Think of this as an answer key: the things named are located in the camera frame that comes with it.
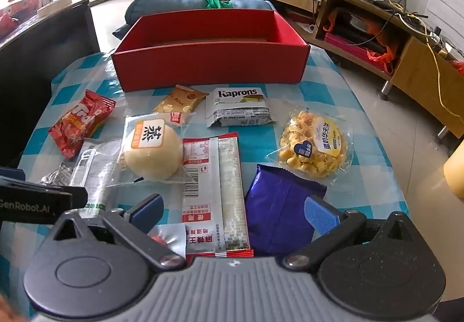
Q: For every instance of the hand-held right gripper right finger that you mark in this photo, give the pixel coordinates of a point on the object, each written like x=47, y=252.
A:
x=319, y=216

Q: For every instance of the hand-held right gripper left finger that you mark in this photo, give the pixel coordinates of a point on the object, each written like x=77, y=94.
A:
x=148, y=209

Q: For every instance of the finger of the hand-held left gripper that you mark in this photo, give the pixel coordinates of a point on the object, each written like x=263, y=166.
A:
x=54, y=193

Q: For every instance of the long red white snack packet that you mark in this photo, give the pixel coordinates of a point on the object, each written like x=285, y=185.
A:
x=203, y=177

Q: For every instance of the red cardboard box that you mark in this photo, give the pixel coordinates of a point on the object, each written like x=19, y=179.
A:
x=203, y=64

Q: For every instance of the small silver red packet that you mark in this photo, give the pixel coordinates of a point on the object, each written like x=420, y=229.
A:
x=174, y=239

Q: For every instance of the clear silver snack packet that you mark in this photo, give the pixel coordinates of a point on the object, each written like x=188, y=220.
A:
x=90, y=170

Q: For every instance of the blue foil snack packet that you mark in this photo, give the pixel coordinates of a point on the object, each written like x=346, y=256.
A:
x=275, y=206

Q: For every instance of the round bun in clear packet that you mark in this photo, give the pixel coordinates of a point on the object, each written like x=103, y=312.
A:
x=152, y=148

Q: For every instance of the yellow corn puff snack packet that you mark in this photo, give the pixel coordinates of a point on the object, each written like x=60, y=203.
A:
x=311, y=148

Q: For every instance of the red chip packet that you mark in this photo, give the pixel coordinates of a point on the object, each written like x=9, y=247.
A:
x=78, y=122

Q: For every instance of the tan cracker packet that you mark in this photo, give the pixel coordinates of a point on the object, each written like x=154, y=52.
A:
x=174, y=103

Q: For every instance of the black cabinet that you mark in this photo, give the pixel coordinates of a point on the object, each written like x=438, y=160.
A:
x=36, y=83

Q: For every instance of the grey cake snack packet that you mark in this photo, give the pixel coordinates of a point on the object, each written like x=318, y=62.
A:
x=235, y=110

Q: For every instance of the yellow round object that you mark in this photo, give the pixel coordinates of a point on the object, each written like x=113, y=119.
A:
x=456, y=170

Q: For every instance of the pink box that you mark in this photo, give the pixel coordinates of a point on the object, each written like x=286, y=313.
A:
x=348, y=46

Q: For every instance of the wooden television stand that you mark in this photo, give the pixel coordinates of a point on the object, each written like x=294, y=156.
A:
x=413, y=68

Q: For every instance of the orange plastic bag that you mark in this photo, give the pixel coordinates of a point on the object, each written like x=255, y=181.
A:
x=380, y=45

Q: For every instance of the red gift boxes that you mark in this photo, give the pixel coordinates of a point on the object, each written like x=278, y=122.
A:
x=18, y=14

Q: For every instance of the light wooden tray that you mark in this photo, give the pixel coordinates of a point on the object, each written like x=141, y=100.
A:
x=61, y=5

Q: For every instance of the rolled blue cushion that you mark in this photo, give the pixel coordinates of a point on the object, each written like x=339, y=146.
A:
x=163, y=3

